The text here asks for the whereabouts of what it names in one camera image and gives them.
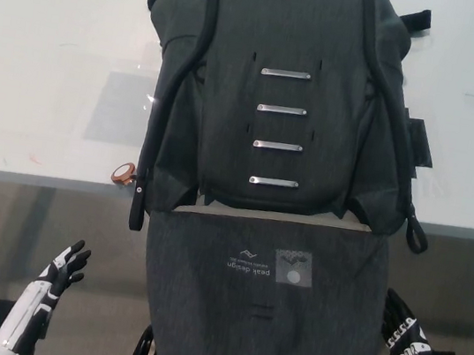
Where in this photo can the black tape patch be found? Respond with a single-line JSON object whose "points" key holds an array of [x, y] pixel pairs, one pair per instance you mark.
{"points": [[420, 147]]}

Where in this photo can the black table foot plate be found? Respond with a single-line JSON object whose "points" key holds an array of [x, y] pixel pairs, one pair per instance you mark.
{"points": [[2, 314]]}

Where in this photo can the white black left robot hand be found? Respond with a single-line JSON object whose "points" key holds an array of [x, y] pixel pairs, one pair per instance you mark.
{"points": [[38, 299]]}

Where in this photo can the dark grey flap backpack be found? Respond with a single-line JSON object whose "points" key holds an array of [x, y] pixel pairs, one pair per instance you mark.
{"points": [[277, 148]]}

